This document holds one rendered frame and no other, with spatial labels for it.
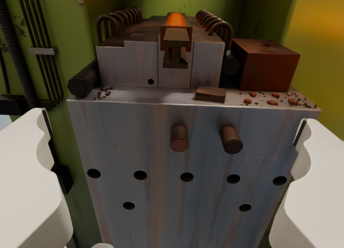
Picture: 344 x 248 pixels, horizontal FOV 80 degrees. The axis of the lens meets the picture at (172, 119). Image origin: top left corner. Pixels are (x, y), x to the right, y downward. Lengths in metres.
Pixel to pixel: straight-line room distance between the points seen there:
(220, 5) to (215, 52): 0.49
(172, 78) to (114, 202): 0.28
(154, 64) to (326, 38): 0.38
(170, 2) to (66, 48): 0.41
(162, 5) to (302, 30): 0.46
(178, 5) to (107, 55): 0.50
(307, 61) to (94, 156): 0.49
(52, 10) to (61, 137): 0.33
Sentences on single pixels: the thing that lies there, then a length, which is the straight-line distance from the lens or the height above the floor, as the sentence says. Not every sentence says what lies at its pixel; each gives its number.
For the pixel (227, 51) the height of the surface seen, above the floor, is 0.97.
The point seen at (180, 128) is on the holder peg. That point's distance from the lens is 0.31.
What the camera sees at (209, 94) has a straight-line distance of 0.32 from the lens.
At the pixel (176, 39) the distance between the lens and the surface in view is 0.24.
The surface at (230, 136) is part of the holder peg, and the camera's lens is 0.31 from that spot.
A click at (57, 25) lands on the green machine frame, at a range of 0.54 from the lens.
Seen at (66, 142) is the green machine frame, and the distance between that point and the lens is 0.68.
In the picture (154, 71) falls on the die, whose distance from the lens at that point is 0.35.
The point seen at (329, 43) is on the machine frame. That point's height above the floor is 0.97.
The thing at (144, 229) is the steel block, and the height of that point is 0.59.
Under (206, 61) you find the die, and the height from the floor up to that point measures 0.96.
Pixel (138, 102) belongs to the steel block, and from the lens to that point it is 0.31.
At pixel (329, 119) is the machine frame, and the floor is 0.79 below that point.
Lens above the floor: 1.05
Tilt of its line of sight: 31 degrees down
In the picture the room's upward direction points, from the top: 2 degrees clockwise
